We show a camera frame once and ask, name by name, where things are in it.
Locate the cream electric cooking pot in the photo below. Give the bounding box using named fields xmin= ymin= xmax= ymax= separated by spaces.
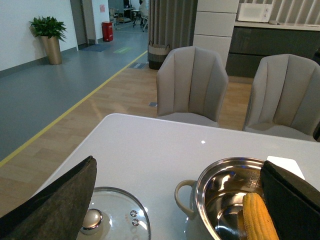
xmin=174 ymin=157 xmax=264 ymax=240

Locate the beige upholstered chair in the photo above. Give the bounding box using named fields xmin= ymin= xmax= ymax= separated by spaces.
xmin=156 ymin=46 xmax=229 ymax=127
xmin=242 ymin=54 xmax=320 ymax=142

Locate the white microwave oven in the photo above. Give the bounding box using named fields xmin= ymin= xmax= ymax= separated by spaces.
xmin=236 ymin=3 xmax=273 ymax=23

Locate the potted green plant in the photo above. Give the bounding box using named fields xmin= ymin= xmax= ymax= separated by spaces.
xmin=29 ymin=16 xmax=67 ymax=65

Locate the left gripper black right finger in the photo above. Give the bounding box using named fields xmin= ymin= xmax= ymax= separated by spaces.
xmin=260 ymin=160 xmax=320 ymax=240

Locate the white cabinet column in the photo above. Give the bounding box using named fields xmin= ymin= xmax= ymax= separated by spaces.
xmin=192 ymin=0 xmax=239 ymax=66

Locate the woven laundry basket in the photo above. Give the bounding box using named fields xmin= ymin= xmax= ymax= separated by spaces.
xmin=148 ymin=40 xmax=171 ymax=70

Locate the red fire extinguisher box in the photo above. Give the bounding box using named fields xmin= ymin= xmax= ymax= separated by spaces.
xmin=101 ymin=21 xmax=113 ymax=42

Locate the right beige upholstered chair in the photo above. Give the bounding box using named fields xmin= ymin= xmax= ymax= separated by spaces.
xmin=242 ymin=54 xmax=320 ymax=142

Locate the dark kitchen counter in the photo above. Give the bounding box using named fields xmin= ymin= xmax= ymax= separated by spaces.
xmin=226 ymin=26 xmax=320 ymax=78

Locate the left beige upholstered chair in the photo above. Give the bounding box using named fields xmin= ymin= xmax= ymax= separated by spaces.
xmin=156 ymin=46 xmax=229 ymax=127

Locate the yellow corn cob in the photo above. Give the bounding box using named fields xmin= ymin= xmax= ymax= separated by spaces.
xmin=237 ymin=192 xmax=280 ymax=240

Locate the seated person in white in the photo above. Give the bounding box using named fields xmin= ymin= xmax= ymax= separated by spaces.
xmin=139 ymin=0 xmax=149 ymax=25

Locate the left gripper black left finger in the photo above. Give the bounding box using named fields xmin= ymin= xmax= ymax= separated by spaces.
xmin=0 ymin=156 xmax=97 ymax=240

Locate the glass pot lid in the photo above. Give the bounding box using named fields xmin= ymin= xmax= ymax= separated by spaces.
xmin=77 ymin=186 xmax=152 ymax=240

